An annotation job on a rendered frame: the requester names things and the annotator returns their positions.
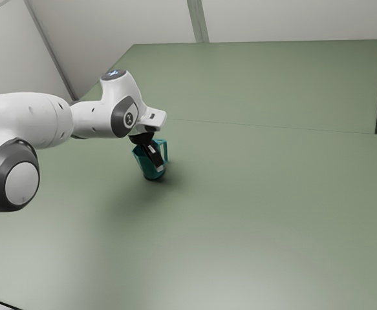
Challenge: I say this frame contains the teal faceted mug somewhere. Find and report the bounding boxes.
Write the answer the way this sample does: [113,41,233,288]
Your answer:
[131,138,169,181]

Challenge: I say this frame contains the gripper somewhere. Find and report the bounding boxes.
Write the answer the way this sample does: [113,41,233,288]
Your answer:
[127,127,165,172]

